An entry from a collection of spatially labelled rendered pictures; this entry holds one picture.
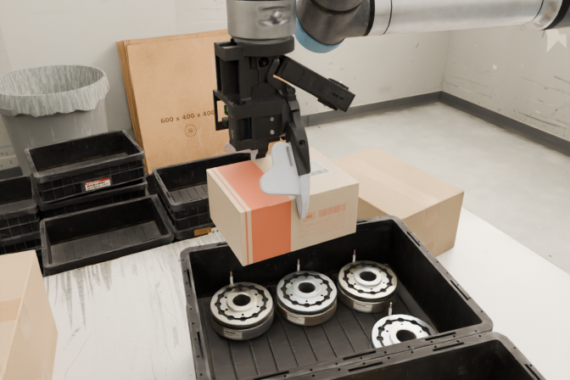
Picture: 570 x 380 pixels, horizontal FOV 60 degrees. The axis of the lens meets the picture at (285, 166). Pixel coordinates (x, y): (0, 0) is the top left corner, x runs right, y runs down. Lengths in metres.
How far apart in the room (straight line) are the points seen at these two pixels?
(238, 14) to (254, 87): 0.08
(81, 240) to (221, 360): 1.23
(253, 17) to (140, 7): 2.66
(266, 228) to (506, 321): 0.66
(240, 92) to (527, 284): 0.87
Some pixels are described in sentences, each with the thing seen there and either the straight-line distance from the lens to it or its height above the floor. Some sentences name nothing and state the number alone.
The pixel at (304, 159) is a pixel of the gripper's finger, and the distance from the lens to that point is 0.55.
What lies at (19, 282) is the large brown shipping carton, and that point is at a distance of 0.91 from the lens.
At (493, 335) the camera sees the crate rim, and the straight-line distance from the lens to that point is 0.74.
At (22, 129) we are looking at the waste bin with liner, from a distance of 2.71.
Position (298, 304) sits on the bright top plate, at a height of 0.86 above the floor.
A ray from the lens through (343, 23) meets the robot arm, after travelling 0.64.
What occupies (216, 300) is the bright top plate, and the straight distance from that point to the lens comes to 0.84.
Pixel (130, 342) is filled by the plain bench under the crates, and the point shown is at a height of 0.70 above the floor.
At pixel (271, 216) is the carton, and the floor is 1.11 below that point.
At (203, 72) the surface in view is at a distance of 3.14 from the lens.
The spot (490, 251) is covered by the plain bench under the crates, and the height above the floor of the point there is 0.70.
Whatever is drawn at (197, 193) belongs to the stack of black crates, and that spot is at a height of 0.49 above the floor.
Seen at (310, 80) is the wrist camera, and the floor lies 1.25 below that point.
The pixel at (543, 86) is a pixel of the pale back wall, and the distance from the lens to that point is 3.86.
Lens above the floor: 1.42
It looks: 27 degrees down
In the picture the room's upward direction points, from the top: straight up
